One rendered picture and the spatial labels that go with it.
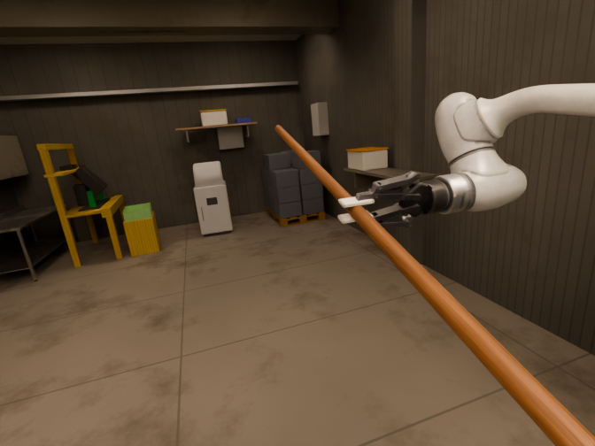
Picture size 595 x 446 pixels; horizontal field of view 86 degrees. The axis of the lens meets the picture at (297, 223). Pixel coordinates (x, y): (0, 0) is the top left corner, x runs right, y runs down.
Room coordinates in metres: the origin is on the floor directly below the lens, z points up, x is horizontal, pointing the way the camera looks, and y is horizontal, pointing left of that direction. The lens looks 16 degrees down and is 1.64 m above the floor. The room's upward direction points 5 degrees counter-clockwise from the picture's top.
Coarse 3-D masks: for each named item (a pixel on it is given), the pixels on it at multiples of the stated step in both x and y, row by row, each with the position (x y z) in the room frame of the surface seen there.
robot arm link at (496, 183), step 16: (464, 160) 0.73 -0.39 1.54; (480, 160) 0.71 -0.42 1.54; (496, 160) 0.71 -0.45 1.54; (480, 176) 0.69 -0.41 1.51; (496, 176) 0.69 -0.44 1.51; (512, 176) 0.70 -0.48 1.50; (480, 192) 0.68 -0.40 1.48; (496, 192) 0.68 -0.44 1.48; (512, 192) 0.69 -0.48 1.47; (480, 208) 0.69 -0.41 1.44
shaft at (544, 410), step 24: (288, 144) 1.18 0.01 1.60; (312, 168) 0.90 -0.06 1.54; (336, 192) 0.73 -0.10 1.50; (360, 216) 0.61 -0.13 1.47; (384, 240) 0.52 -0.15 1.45; (408, 264) 0.45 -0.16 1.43; (432, 288) 0.39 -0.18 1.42; (456, 312) 0.35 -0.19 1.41; (480, 336) 0.31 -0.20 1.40; (480, 360) 0.30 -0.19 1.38; (504, 360) 0.28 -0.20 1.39; (504, 384) 0.27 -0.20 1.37; (528, 384) 0.25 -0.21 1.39; (528, 408) 0.24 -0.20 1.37; (552, 408) 0.23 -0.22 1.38; (552, 432) 0.22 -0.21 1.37; (576, 432) 0.21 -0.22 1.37
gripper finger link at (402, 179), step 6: (414, 174) 0.66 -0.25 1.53; (384, 180) 0.67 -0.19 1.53; (390, 180) 0.67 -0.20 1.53; (396, 180) 0.66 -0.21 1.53; (402, 180) 0.66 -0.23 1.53; (408, 180) 0.66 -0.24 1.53; (414, 180) 0.66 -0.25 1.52; (378, 186) 0.65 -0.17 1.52; (384, 186) 0.65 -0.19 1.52; (390, 186) 0.65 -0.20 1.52; (396, 186) 0.66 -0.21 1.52
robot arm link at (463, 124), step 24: (456, 96) 0.80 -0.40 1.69; (504, 96) 0.73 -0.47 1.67; (528, 96) 0.68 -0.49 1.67; (552, 96) 0.65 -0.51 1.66; (576, 96) 0.62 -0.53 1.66; (456, 120) 0.76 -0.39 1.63; (480, 120) 0.73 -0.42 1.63; (504, 120) 0.72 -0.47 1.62; (456, 144) 0.75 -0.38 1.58; (480, 144) 0.73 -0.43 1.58
